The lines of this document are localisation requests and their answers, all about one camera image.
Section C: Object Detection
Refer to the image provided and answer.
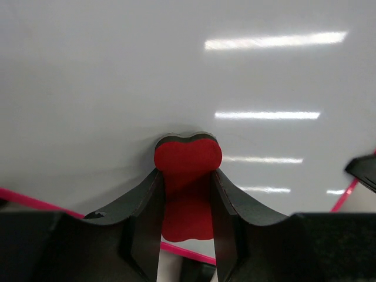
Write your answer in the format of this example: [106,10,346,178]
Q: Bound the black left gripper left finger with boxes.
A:
[84,169,163,281]

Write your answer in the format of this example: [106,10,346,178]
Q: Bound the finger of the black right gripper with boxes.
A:
[345,155,376,192]

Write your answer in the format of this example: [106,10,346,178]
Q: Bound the red whiteboard eraser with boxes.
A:
[154,132,222,242]

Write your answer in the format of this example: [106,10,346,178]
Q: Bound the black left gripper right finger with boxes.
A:
[210,169,287,281]

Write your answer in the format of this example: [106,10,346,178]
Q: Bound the pink framed whiteboard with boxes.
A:
[0,0,376,264]

